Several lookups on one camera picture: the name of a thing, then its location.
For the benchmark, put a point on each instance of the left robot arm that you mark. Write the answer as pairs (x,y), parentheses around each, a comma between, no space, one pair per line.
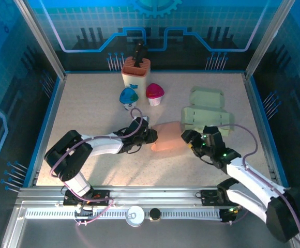
(67,155)

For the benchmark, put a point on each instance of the green paper box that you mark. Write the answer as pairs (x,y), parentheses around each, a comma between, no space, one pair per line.
(207,113)

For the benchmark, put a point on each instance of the white cup blue lid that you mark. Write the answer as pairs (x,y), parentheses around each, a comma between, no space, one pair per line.
(128,96)

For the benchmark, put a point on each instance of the right aluminium frame post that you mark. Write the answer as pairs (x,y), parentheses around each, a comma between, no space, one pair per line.
(267,38)

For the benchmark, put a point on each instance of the aluminium frame post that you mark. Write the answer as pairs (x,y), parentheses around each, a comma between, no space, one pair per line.
(40,38)
(267,38)

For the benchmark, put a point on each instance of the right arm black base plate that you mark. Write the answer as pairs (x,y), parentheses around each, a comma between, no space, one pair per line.
(209,197)

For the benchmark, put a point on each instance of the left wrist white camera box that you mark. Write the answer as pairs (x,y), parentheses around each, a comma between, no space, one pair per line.
(144,119)

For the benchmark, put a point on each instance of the black round knob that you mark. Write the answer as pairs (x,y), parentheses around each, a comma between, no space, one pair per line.
(155,214)

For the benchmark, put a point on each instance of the pink paper box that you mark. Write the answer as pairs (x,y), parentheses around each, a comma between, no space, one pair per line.
(169,137)

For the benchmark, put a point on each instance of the left aluminium frame post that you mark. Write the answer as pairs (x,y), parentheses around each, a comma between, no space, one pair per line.
(40,38)

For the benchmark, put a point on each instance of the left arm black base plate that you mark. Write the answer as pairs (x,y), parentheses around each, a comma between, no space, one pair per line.
(101,197)

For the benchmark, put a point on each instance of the cream knife block orange top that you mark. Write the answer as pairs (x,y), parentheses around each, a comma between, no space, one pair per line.
(135,77)

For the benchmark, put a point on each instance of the white cup pink lid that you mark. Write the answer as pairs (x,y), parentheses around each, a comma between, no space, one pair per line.
(154,90)

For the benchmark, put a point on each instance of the aluminium front rail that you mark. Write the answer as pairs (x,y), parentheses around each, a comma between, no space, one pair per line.
(152,193)

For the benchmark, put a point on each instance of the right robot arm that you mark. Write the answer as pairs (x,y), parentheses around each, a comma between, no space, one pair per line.
(282,214)

